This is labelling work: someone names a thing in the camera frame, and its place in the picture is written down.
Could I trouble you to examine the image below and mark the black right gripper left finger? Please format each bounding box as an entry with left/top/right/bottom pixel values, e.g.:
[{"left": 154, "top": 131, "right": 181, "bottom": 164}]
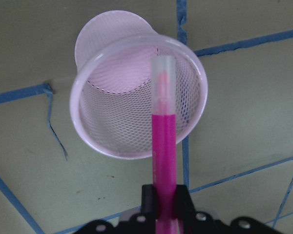
[{"left": 141, "top": 184, "right": 159, "bottom": 219}]

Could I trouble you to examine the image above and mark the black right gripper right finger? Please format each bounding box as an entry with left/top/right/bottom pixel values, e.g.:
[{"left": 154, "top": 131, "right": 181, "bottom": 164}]
[{"left": 174, "top": 185, "right": 196, "bottom": 219}]

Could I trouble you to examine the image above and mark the pink highlighter pen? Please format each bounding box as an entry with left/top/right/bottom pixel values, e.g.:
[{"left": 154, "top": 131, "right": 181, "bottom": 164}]
[{"left": 151, "top": 56, "right": 178, "bottom": 234}]

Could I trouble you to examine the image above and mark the pink mesh cup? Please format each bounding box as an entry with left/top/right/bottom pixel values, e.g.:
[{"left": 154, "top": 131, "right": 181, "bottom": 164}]
[{"left": 70, "top": 10, "right": 208, "bottom": 159}]

